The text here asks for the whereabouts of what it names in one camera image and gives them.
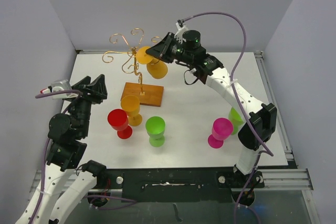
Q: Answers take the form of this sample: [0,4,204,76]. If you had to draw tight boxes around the red wine glass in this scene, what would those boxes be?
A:
[107,109,133,140]

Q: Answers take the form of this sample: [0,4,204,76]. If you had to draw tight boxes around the orange wine glass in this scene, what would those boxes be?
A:
[121,95,142,126]
[136,46,168,79]

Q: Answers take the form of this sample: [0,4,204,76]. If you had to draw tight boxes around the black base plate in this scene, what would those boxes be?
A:
[94,167,265,202]

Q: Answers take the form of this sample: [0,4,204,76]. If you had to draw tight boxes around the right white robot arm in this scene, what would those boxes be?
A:
[145,30,277,187]

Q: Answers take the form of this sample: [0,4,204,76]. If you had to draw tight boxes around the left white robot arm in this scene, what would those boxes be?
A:
[17,74,108,223]

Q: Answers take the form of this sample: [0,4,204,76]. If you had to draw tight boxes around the green wine glass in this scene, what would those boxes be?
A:
[145,116,165,147]
[228,108,244,135]

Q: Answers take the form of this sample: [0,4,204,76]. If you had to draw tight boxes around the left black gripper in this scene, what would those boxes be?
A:
[69,73,107,136]

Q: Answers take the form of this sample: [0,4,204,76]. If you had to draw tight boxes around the magenta wine glass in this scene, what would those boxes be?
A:
[208,118,234,148]

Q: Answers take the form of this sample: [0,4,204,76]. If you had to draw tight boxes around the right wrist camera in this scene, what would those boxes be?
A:
[174,19,188,44]

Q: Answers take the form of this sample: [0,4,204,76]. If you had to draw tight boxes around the gold wire wine glass rack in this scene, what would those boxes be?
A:
[102,28,164,107]

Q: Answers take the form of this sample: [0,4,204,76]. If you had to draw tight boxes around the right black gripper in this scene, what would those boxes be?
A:
[146,33,193,65]

